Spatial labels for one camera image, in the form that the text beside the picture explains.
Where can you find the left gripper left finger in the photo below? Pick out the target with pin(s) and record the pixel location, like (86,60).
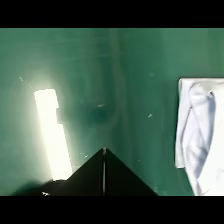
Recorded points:
(88,178)

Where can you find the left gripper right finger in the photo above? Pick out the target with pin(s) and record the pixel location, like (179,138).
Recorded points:
(123,180)

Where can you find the white shirt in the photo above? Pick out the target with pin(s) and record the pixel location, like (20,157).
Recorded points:
(200,133)

